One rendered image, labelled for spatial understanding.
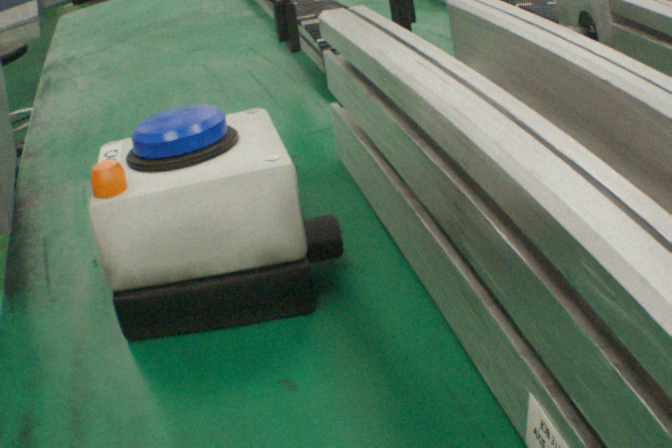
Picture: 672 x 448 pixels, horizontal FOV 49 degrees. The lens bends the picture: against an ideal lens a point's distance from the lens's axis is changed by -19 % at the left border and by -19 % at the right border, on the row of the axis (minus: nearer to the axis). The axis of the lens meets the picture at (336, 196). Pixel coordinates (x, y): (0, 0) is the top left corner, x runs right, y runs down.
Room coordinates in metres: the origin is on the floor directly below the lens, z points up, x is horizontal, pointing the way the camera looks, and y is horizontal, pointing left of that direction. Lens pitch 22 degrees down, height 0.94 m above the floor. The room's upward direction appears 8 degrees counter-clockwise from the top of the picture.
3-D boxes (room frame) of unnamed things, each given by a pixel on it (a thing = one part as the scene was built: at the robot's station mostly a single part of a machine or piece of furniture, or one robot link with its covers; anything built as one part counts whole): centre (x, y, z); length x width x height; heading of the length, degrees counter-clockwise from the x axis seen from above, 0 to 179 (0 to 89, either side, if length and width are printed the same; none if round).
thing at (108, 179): (0.29, 0.08, 0.85); 0.02 x 0.02 x 0.01
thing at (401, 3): (0.65, -0.08, 0.84); 0.03 x 0.03 x 0.07; 8
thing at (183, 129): (0.33, 0.06, 0.84); 0.04 x 0.04 x 0.02
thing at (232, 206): (0.33, 0.05, 0.81); 0.10 x 0.08 x 0.06; 99
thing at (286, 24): (0.64, 0.03, 0.84); 0.03 x 0.03 x 0.07; 8
